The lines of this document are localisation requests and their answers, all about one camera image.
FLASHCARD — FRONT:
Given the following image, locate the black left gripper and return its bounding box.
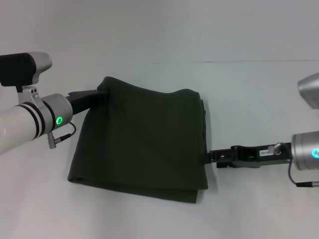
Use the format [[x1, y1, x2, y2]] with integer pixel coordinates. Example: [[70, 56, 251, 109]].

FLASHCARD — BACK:
[[67, 89, 108, 117]]

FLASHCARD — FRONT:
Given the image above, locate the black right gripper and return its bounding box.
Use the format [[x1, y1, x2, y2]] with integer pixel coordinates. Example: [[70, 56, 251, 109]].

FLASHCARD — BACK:
[[208, 141, 293, 169]]

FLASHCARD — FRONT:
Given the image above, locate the dark green FREE! t-shirt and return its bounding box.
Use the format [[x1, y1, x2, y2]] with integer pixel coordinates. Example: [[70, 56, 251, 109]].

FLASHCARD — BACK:
[[67, 76, 209, 206]]

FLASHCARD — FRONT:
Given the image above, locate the left arm cable with plug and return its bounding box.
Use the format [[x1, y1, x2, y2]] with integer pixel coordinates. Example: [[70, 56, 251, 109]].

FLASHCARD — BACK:
[[46, 121, 77, 150]]

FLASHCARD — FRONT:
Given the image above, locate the arm cable with plug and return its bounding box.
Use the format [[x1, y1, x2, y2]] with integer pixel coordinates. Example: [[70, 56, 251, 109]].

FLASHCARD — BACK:
[[288, 161, 319, 188], [46, 121, 77, 150]]

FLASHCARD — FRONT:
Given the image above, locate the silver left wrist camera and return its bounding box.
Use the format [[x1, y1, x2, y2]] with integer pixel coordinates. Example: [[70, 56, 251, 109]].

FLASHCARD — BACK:
[[0, 51, 53, 103]]

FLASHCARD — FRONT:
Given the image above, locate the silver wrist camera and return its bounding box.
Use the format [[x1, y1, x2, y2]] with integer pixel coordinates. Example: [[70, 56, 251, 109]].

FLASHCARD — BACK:
[[297, 72, 319, 109], [0, 51, 53, 103]]

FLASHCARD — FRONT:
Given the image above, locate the right arm cable with plug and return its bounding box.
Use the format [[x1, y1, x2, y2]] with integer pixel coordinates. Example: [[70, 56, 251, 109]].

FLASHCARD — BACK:
[[288, 161, 319, 188]]

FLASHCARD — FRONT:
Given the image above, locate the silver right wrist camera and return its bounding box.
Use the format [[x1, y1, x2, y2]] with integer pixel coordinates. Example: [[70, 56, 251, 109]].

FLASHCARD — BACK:
[[297, 72, 319, 109]]

